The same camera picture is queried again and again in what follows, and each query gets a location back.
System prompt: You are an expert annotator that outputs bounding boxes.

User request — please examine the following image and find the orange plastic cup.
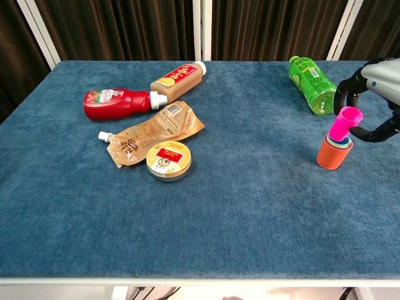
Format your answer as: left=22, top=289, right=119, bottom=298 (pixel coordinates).
left=316, top=133, right=354, bottom=171

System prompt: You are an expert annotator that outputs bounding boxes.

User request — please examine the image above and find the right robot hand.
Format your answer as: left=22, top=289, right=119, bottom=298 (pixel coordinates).
left=332, top=57, right=400, bottom=144

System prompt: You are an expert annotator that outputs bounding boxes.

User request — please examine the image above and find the red ketchup bottle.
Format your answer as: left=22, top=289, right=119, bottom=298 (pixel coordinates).
left=83, top=88, right=169, bottom=121

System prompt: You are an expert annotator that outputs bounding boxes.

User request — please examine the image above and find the dark brown curtain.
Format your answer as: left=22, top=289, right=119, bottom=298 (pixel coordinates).
left=33, top=0, right=194, bottom=62
left=0, top=0, right=51, bottom=124
left=211, top=0, right=349, bottom=62
left=339, top=0, right=400, bottom=62

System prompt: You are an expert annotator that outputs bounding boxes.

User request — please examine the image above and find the pink plastic cup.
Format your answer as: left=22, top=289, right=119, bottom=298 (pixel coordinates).
left=329, top=106, right=364, bottom=141

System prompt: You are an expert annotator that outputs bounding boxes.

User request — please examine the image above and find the black cable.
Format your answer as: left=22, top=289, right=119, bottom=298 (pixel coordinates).
left=132, top=286, right=181, bottom=300

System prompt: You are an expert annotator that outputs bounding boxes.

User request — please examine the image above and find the brown drink bottle red label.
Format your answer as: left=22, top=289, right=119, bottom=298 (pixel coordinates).
left=150, top=61, right=208, bottom=103

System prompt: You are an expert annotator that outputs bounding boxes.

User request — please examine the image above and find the green tea bottle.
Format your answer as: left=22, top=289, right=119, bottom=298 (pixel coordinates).
left=287, top=55, right=340, bottom=116

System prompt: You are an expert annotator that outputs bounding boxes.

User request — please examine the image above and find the yellow plastic cup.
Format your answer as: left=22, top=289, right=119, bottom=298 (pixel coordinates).
left=327, top=137, right=352, bottom=149

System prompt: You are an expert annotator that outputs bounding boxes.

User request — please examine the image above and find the blue table cloth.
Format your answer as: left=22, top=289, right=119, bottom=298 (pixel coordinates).
left=0, top=60, right=400, bottom=280

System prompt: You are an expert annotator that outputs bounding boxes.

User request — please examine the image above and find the brown spout pouch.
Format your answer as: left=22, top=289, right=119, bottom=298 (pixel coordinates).
left=97, top=100, right=206, bottom=169

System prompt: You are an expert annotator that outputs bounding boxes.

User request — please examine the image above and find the dark blue plastic cup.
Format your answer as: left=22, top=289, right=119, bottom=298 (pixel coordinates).
left=324, top=133, right=354, bottom=151

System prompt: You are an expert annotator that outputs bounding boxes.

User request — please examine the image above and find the white frame post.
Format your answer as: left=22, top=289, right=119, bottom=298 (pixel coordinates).
left=192, top=0, right=213, bottom=62
left=16, top=0, right=63, bottom=71
left=326, top=0, right=366, bottom=61

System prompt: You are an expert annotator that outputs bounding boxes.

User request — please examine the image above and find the round yellow tin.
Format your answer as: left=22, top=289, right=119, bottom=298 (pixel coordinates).
left=146, top=140, right=193, bottom=183

